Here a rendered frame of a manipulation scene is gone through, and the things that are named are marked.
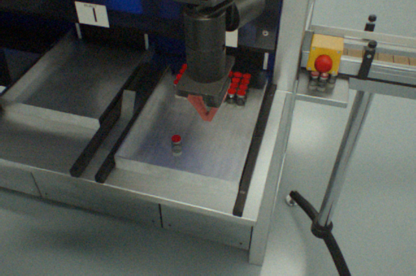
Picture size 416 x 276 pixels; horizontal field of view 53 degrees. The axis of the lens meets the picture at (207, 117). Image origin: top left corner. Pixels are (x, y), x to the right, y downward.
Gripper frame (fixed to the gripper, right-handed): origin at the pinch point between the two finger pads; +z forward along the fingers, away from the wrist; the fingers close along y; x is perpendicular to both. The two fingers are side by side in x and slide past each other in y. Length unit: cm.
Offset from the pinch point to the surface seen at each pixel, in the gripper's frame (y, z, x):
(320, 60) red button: 32.9, 8.0, -16.5
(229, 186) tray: 0.9, 18.5, -3.9
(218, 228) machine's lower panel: 35, 90, 8
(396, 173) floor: 100, 111, -62
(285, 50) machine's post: 36.0, 8.7, -8.0
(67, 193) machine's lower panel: 34, 91, 71
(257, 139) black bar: 15.1, 18.6, -6.4
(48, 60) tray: 29, 18, 54
